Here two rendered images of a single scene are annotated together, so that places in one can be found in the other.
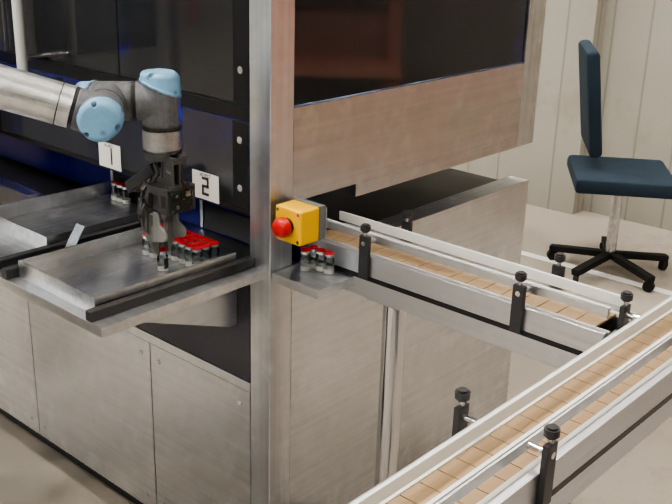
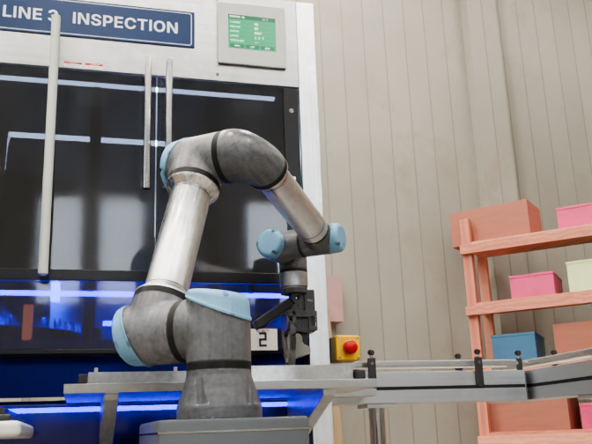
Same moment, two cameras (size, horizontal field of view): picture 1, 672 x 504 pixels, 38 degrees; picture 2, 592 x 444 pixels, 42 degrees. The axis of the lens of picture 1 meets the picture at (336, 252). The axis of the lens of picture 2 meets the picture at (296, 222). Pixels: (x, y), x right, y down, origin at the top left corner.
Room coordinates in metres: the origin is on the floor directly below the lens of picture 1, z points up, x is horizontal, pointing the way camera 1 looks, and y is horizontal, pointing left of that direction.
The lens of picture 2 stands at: (0.69, 2.05, 0.76)
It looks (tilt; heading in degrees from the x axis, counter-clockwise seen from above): 15 degrees up; 303
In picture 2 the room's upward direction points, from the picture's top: 2 degrees counter-clockwise
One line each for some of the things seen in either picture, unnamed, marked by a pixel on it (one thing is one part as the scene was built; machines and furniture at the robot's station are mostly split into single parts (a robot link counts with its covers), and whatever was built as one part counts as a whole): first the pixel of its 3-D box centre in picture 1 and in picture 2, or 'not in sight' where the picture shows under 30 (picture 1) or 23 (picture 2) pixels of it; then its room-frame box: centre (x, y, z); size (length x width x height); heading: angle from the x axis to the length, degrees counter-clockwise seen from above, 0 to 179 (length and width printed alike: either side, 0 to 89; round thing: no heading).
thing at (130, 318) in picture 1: (98, 250); (211, 392); (1.95, 0.51, 0.87); 0.70 x 0.48 x 0.02; 49
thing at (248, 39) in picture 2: not in sight; (251, 35); (1.97, 0.29, 1.96); 0.21 x 0.01 x 0.21; 49
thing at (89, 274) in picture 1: (129, 264); (282, 378); (1.81, 0.41, 0.90); 0.34 x 0.26 x 0.04; 138
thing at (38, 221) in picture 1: (80, 213); (140, 384); (2.12, 0.59, 0.90); 0.34 x 0.26 x 0.04; 139
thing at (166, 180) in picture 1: (166, 181); (297, 312); (1.81, 0.33, 1.07); 0.09 x 0.08 x 0.12; 48
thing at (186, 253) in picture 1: (172, 248); not in sight; (1.89, 0.34, 0.90); 0.18 x 0.02 x 0.05; 48
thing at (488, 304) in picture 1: (456, 276); (418, 377); (1.73, -0.23, 0.92); 0.69 x 0.15 x 0.16; 49
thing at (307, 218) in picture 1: (299, 222); (344, 349); (1.82, 0.07, 0.99); 0.08 x 0.07 x 0.07; 139
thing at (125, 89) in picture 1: (105, 103); (282, 246); (1.78, 0.44, 1.23); 0.11 x 0.11 x 0.08; 9
